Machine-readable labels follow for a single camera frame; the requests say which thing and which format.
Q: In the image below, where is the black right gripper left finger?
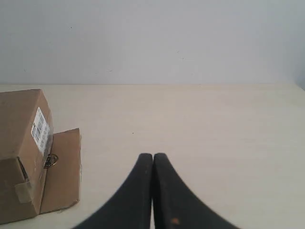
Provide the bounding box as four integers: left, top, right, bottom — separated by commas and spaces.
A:
76, 153, 153, 229

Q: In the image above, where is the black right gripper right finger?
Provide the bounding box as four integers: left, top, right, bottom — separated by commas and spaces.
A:
152, 153, 235, 229

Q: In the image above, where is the brown cardboard box with slot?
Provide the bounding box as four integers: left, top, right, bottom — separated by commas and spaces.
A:
0, 89, 81, 224

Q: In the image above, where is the gold coin beside box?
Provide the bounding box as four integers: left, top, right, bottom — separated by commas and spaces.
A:
44, 154, 59, 169

